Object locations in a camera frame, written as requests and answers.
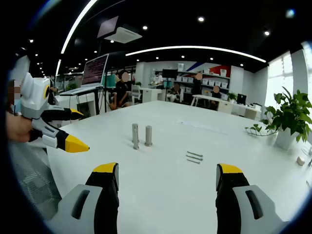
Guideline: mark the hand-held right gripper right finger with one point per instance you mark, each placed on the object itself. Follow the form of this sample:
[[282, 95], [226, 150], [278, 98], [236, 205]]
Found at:
[[231, 209]]

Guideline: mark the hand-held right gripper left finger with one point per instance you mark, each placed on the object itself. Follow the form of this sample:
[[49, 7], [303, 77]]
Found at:
[[102, 209]]

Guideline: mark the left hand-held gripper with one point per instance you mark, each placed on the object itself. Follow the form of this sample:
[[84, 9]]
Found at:
[[34, 97]]

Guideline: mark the grey metal cotter pin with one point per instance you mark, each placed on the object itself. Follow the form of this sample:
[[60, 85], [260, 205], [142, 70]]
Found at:
[[195, 154], [194, 157], [193, 161]]

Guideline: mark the white standing desk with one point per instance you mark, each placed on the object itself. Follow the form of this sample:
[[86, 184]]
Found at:
[[78, 93]]

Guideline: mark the person's body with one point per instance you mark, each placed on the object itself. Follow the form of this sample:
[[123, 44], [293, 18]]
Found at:
[[15, 106]]

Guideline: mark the computer monitor with text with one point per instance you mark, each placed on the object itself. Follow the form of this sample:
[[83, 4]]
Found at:
[[94, 70]]

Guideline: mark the office chair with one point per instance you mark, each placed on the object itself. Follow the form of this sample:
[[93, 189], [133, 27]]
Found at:
[[136, 93]]

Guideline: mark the small white round object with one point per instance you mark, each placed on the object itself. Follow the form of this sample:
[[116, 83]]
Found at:
[[300, 160]]

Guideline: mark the clear plastic ruler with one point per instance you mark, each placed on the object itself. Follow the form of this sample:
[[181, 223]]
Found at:
[[202, 126]]

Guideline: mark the white office desk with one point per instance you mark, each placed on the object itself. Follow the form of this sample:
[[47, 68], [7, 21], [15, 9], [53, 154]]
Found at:
[[217, 103]]

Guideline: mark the small black monitor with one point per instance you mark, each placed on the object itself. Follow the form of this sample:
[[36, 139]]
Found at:
[[241, 98]]

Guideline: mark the ceiling air conditioner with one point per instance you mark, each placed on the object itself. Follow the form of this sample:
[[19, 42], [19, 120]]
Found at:
[[123, 34]]

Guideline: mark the green plant in white pot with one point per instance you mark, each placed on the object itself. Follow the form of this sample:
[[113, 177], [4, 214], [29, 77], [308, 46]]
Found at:
[[290, 114]]

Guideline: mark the shelf with white boxes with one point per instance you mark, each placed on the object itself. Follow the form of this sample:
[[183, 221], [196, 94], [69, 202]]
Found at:
[[214, 81]]

